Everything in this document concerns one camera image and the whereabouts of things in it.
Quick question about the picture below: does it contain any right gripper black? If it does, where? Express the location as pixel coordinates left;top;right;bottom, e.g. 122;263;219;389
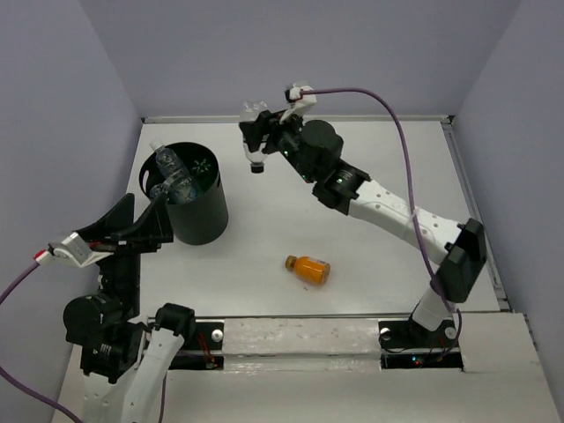
242;104;318;183

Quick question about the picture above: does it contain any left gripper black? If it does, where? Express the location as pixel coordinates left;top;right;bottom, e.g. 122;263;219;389
80;187;176;315

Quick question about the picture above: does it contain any clear bottle black cap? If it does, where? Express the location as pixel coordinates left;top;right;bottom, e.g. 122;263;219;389
239;101;268;174

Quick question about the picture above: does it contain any clear unlabelled plastic bottle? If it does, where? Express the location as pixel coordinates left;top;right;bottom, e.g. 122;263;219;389
150;140;202;204

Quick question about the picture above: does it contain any green plastic bottle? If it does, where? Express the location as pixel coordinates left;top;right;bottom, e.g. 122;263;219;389
190;159;215;179

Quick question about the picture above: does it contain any orange juice bottle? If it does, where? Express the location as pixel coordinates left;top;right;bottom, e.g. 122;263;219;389
285;256;331;286

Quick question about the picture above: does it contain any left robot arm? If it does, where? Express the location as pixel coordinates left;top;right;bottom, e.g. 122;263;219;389
53;193;196;422

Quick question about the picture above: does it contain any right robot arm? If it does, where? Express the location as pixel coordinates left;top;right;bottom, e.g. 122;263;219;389
238;110;486;345

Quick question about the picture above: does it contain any black cylindrical bin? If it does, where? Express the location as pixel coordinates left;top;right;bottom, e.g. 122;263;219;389
139;142;228;246

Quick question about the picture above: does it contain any white foam strip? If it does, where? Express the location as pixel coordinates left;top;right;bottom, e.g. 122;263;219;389
221;317;382;374

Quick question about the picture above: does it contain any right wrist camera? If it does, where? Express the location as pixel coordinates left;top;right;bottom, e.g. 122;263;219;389
279;81;317;123

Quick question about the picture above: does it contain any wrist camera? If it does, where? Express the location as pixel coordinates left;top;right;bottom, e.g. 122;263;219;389
279;81;317;123
48;232;109;268

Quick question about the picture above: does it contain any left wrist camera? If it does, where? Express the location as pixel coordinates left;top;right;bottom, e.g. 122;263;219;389
48;232;109;268

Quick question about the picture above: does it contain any aluminium table rail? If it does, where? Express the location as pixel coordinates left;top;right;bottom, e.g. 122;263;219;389
141;115;454;124

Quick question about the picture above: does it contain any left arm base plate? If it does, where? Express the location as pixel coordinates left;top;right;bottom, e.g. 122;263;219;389
169;319;225;371

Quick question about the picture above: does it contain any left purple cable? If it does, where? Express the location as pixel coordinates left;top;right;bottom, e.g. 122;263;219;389
0;250;85;423

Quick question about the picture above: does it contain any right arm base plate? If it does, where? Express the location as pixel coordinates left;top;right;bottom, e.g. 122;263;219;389
378;319;464;370

